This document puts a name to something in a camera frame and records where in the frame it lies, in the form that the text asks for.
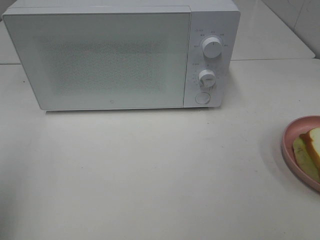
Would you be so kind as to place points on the pink round plate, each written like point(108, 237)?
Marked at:
point(292, 131)

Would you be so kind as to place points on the white microwave door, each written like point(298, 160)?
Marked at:
point(103, 61)

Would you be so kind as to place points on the white bread sandwich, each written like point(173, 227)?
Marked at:
point(306, 148)

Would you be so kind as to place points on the white microwave oven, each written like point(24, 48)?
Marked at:
point(208, 18)

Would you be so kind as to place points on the white microwave knob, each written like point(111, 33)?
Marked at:
point(211, 47)
point(207, 78)

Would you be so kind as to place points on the round door release button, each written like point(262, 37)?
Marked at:
point(203, 98)

